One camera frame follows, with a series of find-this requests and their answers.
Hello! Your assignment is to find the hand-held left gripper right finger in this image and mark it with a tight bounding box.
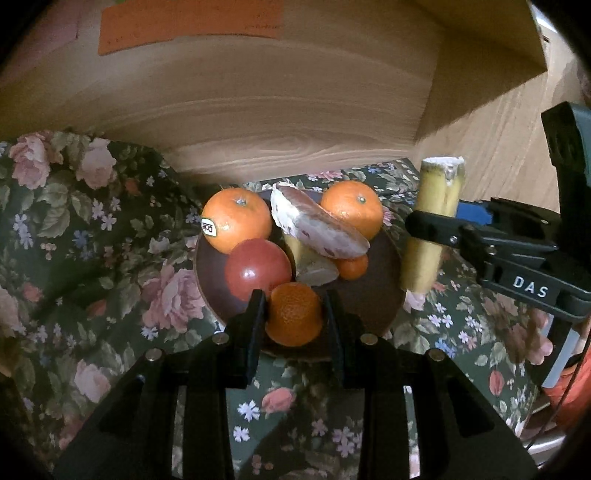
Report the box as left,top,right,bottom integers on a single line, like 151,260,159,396
322,292,541,480

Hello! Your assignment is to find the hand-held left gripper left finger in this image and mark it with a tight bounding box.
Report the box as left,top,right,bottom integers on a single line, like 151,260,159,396
53,290,269,480

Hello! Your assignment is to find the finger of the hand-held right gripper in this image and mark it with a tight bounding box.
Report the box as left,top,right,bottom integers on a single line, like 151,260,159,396
456,198,560,237
404,209,491,265

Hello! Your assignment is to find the banana piece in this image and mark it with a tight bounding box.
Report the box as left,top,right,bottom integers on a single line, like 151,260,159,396
399,157,465,294
283,233,340,287

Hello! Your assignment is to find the small mandarin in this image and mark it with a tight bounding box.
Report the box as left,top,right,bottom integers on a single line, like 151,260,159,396
335,253,369,280
265,282,323,348

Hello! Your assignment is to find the dark round plate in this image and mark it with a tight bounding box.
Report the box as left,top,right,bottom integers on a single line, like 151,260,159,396
194,189,407,361

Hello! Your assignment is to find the red tomato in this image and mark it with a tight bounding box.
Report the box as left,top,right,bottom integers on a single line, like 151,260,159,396
225,239,293,301

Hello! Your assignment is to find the medium orange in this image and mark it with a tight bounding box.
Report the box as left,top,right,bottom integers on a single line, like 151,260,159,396
320,180,384,241

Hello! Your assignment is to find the peeled mandarin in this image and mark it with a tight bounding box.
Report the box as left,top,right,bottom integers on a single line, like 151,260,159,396
270,183,371,259

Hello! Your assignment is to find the large orange with sticker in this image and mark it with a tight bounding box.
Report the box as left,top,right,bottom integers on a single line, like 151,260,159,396
202,187,273,254

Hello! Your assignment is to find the person's right hand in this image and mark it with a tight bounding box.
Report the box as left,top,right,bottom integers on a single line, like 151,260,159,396
544,355,591,430

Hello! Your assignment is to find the floral cloth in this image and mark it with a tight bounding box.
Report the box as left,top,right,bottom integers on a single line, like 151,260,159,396
0,131,555,480

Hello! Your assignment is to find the wooden desk shelf unit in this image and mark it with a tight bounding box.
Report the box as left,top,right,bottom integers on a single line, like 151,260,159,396
0,0,591,217

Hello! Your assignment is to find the orange sticky note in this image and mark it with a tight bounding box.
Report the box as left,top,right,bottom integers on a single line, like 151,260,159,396
98,0,283,56

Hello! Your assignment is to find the pink sticky note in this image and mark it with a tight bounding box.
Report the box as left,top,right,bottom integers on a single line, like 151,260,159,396
9,0,79,61

